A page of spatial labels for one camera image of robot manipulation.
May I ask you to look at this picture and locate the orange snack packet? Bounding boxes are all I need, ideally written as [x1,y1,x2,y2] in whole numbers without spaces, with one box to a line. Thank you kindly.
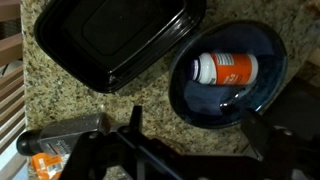
[30,152,66,180]

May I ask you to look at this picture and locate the white bottle with orange label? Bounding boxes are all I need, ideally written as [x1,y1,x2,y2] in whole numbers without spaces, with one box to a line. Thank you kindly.
[190,52,260,86]

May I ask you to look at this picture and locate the black plastic food tray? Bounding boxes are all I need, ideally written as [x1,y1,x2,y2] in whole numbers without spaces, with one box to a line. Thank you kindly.
[33,0,207,94]

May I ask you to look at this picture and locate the dark blue ceramic bowl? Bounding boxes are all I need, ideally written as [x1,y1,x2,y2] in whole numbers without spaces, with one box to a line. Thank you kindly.
[167,21,289,130]

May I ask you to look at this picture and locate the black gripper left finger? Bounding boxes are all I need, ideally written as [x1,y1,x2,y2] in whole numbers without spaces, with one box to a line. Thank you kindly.
[128,105,145,132]

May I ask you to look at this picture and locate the light wooden slatted chair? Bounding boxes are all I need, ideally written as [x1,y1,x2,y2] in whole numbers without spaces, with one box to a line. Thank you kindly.
[0,64,28,180]
[0,0,24,65]

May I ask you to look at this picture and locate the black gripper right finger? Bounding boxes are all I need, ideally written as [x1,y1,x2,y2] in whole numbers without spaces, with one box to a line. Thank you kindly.
[241,108,272,161]

